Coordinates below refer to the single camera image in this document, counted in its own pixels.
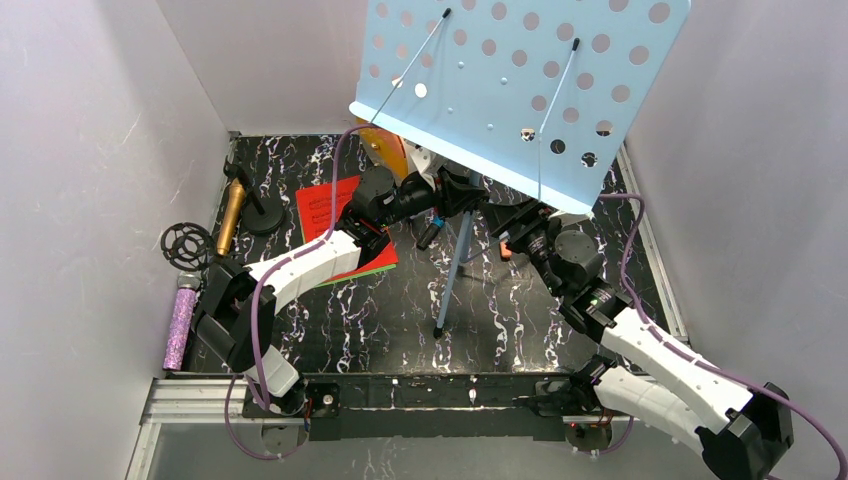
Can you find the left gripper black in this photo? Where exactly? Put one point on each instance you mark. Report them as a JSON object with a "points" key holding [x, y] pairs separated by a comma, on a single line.
{"points": [[448, 195]]}

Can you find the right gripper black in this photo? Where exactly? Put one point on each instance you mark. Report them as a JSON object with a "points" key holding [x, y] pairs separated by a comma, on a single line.
{"points": [[515, 225]]}

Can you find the light blue music stand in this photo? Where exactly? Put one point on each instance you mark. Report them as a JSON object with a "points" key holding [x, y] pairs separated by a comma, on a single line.
{"points": [[536, 95]]}

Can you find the green sheet music page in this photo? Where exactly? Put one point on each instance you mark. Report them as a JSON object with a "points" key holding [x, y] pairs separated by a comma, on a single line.
{"points": [[386, 260]]}

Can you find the red sheet music page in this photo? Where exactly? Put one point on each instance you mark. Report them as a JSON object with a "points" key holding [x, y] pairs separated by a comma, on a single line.
{"points": [[313, 203]]}

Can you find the gold microphone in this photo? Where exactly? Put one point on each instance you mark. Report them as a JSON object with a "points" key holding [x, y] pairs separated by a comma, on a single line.
{"points": [[235, 201]]}

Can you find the black shock-mount tripod stand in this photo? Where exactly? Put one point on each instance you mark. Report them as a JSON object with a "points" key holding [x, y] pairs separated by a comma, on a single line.
{"points": [[187, 246]]}

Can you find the purple glitter microphone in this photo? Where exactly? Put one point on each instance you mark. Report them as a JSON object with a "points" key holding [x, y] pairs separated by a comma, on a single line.
{"points": [[188, 286]]}

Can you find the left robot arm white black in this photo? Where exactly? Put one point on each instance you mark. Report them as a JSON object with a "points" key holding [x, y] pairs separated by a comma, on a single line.
{"points": [[235, 313]]}

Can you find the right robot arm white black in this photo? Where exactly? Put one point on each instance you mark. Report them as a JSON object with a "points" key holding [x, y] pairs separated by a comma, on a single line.
{"points": [[739, 432]]}

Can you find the orange white highlighter pen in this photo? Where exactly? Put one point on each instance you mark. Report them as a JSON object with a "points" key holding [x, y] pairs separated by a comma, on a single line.
{"points": [[505, 252]]}

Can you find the black blue marker pen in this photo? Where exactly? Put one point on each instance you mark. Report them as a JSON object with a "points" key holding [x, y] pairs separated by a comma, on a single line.
{"points": [[427, 237]]}

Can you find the round three-drawer storage box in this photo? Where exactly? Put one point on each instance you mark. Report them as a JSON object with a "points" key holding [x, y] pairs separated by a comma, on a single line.
{"points": [[386, 149]]}

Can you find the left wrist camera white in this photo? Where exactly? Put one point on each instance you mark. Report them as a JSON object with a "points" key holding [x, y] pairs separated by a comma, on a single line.
{"points": [[423, 161]]}

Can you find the aluminium frame rail base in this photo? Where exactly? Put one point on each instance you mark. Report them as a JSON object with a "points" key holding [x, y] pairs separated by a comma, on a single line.
{"points": [[334, 407]]}

